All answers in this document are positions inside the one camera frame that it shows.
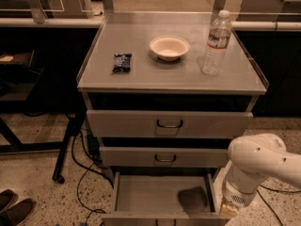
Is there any clear plastic water bottle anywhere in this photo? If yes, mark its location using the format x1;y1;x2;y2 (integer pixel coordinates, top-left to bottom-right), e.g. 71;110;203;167
201;9;231;75

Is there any dark blue snack packet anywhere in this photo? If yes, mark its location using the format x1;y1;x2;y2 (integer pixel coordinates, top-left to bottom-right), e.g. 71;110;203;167
112;54;132;73

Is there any brown shoe lower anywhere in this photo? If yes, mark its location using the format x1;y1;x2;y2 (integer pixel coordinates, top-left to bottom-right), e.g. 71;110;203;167
0;199;36;226

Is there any grey metal drawer cabinet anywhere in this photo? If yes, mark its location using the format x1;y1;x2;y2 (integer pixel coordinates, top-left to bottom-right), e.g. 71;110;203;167
76;10;270;181

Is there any grey drawer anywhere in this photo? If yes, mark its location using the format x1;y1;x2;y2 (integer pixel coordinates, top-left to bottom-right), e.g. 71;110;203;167
86;92;254;139
102;172;228;226
100;137;230;168

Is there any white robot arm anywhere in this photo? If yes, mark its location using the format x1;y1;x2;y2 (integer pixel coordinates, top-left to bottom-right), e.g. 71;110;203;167
219;134;301;219

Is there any grey middle drawer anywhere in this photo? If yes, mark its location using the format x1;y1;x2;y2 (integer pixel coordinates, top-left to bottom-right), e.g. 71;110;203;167
100;137;230;168

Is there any white horizontal rail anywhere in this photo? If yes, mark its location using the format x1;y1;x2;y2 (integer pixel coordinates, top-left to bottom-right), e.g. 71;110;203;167
0;18;301;32

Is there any grey bottom drawer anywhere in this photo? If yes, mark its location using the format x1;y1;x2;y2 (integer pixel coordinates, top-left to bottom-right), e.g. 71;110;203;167
102;172;228;226

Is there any grey top drawer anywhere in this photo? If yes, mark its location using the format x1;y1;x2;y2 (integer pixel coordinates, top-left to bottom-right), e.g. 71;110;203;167
86;92;254;139

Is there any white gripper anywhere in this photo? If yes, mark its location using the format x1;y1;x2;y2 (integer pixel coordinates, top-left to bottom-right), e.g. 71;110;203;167
219;180;256;219

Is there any brown shoe near edge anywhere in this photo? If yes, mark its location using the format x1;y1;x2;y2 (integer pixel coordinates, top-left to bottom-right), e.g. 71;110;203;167
0;189;18;212

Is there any white paper bowl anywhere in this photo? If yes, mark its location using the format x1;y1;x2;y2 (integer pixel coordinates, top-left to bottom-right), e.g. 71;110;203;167
150;36;190;61

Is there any black cable left floor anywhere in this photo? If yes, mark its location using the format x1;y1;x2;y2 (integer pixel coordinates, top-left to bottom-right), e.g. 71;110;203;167
71;129;115;226

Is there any black table frame leg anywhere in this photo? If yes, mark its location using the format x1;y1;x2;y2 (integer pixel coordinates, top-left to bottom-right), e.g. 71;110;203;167
0;112;85;184

